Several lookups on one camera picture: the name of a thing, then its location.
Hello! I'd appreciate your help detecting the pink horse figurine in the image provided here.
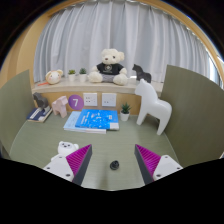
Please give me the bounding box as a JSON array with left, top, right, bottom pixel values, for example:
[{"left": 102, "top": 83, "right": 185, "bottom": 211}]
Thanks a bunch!
[{"left": 50, "top": 95, "right": 69, "bottom": 119}]

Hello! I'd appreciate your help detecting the white wall socket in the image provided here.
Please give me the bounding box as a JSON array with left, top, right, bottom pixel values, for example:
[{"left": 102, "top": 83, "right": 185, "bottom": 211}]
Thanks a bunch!
[
  {"left": 82, "top": 92, "right": 99, "bottom": 108},
  {"left": 101, "top": 92, "right": 117, "bottom": 108}
]

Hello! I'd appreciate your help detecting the small potted plant white pot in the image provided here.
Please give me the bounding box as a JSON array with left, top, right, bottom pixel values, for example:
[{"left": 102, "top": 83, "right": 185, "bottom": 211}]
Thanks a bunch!
[
  {"left": 67, "top": 69, "right": 77, "bottom": 83},
  {"left": 119, "top": 101, "right": 132, "bottom": 122},
  {"left": 78, "top": 67, "right": 88, "bottom": 83}
]

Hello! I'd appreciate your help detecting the round purple sign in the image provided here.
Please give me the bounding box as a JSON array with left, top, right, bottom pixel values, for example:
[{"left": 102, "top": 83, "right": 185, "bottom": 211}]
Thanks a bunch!
[{"left": 67, "top": 94, "right": 85, "bottom": 111}]

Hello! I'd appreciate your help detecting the grey-white curtain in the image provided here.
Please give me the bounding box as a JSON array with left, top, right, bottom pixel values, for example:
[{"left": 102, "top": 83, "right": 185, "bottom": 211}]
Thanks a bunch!
[{"left": 33, "top": 0, "right": 214, "bottom": 84}]

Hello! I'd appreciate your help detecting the cream teddy bear black shirt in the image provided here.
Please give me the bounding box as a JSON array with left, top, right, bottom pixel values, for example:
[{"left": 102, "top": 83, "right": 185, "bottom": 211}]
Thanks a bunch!
[{"left": 87, "top": 48, "right": 129, "bottom": 87}]

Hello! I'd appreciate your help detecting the small black charger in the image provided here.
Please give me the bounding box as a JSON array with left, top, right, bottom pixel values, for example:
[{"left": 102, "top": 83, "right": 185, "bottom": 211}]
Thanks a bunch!
[{"left": 109, "top": 159, "right": 120, "bottom": 171}]

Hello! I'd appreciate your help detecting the wooden shelf ledge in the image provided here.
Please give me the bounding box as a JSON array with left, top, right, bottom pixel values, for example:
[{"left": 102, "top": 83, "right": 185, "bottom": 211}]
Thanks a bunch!
[{"left": 31, "top": 78, "right": 164, "bottom": 116}]

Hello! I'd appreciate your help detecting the bright blue book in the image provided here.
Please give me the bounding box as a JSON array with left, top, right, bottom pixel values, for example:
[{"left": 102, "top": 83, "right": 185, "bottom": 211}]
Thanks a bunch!
[{"left": 74, "top": 108, "right": 120, "bottom": 131}]

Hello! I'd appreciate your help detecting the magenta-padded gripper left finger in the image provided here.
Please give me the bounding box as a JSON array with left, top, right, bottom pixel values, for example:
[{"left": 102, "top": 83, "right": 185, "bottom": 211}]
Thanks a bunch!
[{"left": 43, "top": 143, "right": 93, "bottom": 187}]

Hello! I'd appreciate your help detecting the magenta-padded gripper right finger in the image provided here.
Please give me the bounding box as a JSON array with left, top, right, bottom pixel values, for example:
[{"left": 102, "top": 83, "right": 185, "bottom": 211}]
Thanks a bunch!
[{"left": 134, "top": 143, "right": 184, "bottom": 186}]

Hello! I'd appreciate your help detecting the green desk partition panel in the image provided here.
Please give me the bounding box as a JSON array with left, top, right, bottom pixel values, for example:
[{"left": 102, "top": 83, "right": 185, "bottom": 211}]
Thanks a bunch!
[
  {"left": 159, "top": 64, "right": 224, "bottom": 168},
  {"left": 0, "top": 69, "right": 37, "bottom": 154}
]

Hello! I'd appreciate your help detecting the large white horse figurine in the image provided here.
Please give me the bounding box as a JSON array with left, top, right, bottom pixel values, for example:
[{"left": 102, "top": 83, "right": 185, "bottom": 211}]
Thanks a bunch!
[{"left": 134, "top": 78, "right": 173, "bottom": 136}]

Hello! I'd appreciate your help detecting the small cream and orange plush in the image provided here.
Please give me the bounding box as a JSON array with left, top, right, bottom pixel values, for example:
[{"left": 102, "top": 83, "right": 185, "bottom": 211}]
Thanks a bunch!
[{"left": 44, "top": 69, "right": 64, "bottom": 86}]

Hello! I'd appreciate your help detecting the black horse figurine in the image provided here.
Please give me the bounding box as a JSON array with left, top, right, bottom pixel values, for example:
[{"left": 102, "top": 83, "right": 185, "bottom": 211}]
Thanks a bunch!
[{"left": 131, "top": 63, "right": 153, "bottom": 84}]

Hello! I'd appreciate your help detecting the dark navy book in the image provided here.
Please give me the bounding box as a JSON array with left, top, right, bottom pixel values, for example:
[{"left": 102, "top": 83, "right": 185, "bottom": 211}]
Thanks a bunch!
[{"left": 26, "top": 106, "right": 54, "bottom": 124}]

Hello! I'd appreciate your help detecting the dark grey horse figurine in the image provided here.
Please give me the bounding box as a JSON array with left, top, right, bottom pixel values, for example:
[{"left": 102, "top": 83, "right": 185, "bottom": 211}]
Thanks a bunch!
[{"left": 32, "top": 92, "right": 50, "bottom": 110}]

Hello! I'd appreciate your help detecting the white bear-shaped power strip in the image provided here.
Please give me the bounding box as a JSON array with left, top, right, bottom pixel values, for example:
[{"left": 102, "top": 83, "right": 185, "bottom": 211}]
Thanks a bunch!
[{"left": 50, "top": 140, "right": 80, "bottom": 163}]

